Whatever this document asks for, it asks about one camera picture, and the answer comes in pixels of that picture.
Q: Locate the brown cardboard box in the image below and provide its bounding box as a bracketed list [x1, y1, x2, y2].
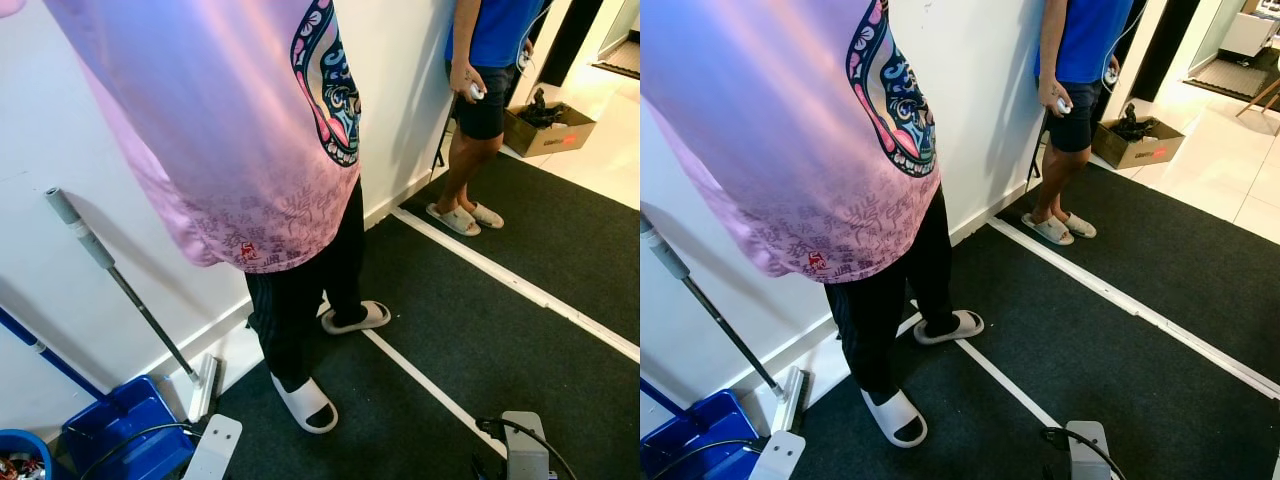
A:
[1092, 114, 1186, 170]
[503, 100, 598, 159]

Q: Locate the black gear in cardboard box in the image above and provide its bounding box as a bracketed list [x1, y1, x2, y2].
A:
[1110, 102, 1161, 141]
[520, 88, 569, 128]

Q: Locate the person in pink shirt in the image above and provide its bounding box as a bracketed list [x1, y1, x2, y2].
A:
[40, 0, 393, 435]
[640, 0, 986, 449]

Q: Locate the dark door mat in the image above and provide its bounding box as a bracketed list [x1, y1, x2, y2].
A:
[593, 40, 641, 81]
[1185, 55, 1280, 102]

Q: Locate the person in blue shirt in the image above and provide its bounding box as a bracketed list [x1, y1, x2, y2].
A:
[1022, 0, 1141, 247]
[427, 0, 551, 238]

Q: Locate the wooden chair leg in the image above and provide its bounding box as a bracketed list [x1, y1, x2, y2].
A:
[1236, 75, 1280, 118]

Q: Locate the white cabinet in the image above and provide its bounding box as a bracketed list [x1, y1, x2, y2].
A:
[1220, 8, 1280, 58]

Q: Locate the blue plastic bucket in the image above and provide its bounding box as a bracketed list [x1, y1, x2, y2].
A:
[0, 430, 54, 480]

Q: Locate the grey handled broom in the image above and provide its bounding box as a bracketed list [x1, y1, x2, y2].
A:
[44, 187, 223, 422]
[640, 215, 813, 434]

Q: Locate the blue long handled dustpan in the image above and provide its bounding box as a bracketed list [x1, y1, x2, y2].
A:
[640, 378, 767, 480]
[0, 305, 197, 480]

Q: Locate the light grey right wrist camera mount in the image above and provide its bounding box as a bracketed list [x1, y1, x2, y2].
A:
[500, 411, 552, 480]
[1066, 421, 1114, 480]

